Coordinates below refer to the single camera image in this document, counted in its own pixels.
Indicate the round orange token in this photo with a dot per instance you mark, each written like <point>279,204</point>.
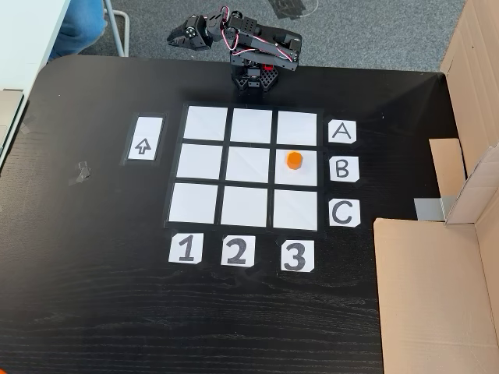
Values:
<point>294,160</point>

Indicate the paper sheet letter A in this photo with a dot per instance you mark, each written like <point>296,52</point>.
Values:
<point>351,138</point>

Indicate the black and orange bar clamp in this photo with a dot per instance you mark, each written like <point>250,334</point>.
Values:
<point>267,67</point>

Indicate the person's leg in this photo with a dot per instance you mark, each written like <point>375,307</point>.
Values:
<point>78,27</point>

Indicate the white metal tube frame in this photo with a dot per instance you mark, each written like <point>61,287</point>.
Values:
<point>126,35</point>

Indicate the paper sheet number 2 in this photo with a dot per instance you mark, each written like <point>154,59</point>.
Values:
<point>227,262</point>

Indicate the brown cardboard screen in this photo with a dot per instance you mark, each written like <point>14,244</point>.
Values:
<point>475,97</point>
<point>425,296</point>

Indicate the paper sheet letter C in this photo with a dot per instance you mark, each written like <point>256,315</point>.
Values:
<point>335,222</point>

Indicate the paper sheet letter B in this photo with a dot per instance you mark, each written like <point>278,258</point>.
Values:
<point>352,177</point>

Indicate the paper sheet number 3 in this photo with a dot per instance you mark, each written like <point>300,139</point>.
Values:
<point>286,245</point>

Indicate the clear tape scraps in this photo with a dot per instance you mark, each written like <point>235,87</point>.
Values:
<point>80,174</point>

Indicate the white arrow paper sheet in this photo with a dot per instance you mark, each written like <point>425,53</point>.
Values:
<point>148,124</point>

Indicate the white nine-square paper grid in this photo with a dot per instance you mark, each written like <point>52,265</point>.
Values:
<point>247,163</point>

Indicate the paper sheet number 1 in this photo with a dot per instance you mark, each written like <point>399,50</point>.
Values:
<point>174,257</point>

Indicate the white side table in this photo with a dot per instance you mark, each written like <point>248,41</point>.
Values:
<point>23,39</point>

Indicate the small clear tape piece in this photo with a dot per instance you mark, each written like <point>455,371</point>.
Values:
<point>28,125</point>

